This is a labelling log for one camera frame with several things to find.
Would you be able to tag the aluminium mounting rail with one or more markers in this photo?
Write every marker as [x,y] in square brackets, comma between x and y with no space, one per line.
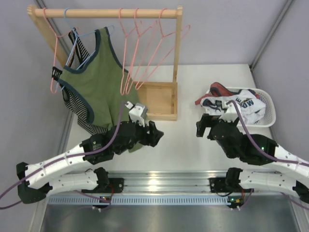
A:
[154,188]

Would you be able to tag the wooden clothes rack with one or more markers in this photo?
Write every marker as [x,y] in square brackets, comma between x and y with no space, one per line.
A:
[161,98]

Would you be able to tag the pink wire hanger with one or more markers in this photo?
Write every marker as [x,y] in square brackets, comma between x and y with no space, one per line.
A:
[123,85]

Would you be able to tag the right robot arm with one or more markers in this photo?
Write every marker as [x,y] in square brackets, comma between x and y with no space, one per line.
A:
[290,174]

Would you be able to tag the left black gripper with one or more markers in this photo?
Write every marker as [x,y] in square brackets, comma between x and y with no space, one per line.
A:
[148,133]

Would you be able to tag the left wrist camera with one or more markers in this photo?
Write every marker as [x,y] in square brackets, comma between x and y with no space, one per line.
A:
[137,113]

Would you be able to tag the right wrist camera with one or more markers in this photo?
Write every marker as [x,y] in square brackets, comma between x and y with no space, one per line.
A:
[230,114]

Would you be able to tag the black white striped tank top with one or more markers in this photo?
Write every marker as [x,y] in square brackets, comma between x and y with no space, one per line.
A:
[88,82]

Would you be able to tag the green tank top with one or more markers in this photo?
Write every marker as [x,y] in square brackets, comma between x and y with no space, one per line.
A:
[131,97]

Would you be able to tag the white graphic tank top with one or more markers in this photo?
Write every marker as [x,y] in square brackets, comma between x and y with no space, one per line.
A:
[252,108]

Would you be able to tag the white plastic laundry basket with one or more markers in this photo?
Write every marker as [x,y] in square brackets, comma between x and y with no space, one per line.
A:
[270,115]

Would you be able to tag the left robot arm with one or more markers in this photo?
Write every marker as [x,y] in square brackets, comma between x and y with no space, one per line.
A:
[72,170]

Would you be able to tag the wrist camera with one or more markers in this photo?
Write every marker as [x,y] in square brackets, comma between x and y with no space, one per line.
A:
[230,114]
[137,113]

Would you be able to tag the pink hanger far left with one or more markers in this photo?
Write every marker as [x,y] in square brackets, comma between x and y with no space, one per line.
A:
[54,91]

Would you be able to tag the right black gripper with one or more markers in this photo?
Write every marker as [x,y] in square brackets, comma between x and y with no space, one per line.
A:
[207,121]

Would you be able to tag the red tank top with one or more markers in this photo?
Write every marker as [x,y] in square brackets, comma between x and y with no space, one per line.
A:
[216,90]

